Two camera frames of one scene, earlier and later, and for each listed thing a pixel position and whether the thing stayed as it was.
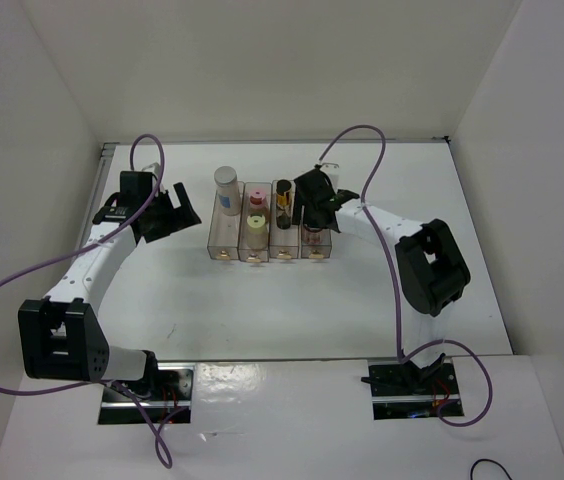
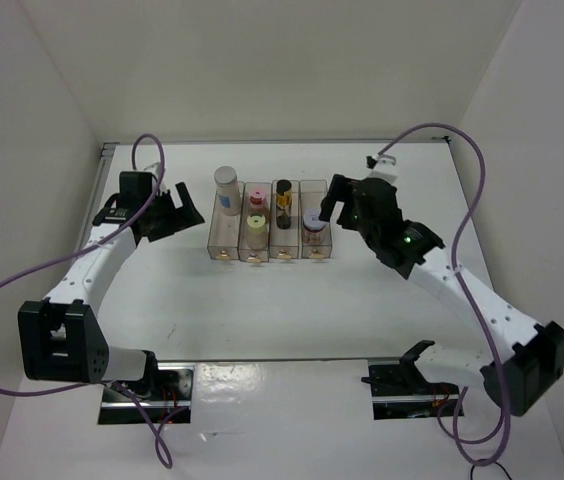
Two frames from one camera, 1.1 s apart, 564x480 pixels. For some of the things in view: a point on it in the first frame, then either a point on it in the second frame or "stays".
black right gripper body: [308, 215] -> [348, 218]
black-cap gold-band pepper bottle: [283, 204] stays
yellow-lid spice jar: [256, 232] stays
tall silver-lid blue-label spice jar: [229, 195] stays
